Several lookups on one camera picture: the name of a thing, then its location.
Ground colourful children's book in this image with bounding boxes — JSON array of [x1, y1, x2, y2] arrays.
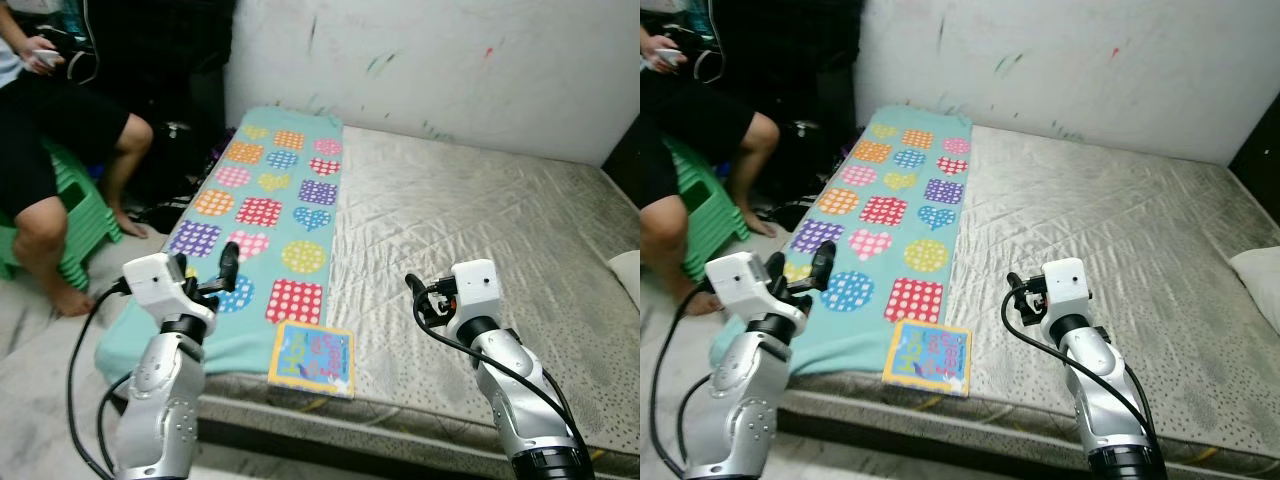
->
[[882, 318, 973, 398], [267, 320, 357, 399]]

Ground white pillow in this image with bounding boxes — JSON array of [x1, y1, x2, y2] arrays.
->
[[1228, 245, 1280, 336], [608, 250, 641, 311]]

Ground teal blanket colourful shapes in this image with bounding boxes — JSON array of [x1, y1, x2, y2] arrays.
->
[[710, 105, 973, 376], [95, 105, 346, 386]]

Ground green plastic stool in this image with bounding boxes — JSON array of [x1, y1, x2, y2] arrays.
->
[[660, 135, 749, 283], [0, 140, 123, 291]]

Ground white quilted mattress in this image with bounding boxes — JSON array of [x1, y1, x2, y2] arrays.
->
[[780, 125, 1280, 476], [120, 125, 641, 476]]

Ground dark bed base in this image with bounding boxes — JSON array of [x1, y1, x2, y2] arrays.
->
[[110, 395, 521, 480], [775, 405, 1101, 480]]

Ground seated person black shorts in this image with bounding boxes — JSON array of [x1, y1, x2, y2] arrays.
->
[[640, 0, 783, 313], [0, 0, 156, 319]]

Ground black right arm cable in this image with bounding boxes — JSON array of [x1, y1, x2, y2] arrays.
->
[[1000, 285, 1161, 451], [412, 285, 586, 451]]

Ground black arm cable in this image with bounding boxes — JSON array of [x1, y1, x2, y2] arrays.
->
[[1000, 285, 1161, 451], [648, 288, 716, 480], [412, 285, 586, 451], [68, 280, 136, 480]]

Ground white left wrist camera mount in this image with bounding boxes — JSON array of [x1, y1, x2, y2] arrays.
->
[[705, 250, 801, 326], [122, 252, 216, 326]]

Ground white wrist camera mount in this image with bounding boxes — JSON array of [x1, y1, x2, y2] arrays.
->
[[705, 250, 801, 326], [122, 252, 216, 326], [1040, 258, 1091, 336], [445, 260, 501, 341]]

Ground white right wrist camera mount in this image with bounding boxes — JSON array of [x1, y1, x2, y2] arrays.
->
[[445, 260, 501, 341], [1040, 258, 1091, 336]]

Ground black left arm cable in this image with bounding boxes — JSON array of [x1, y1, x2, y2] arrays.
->
[[648, 288, 716, 480], [68, 280, 136, 480]]

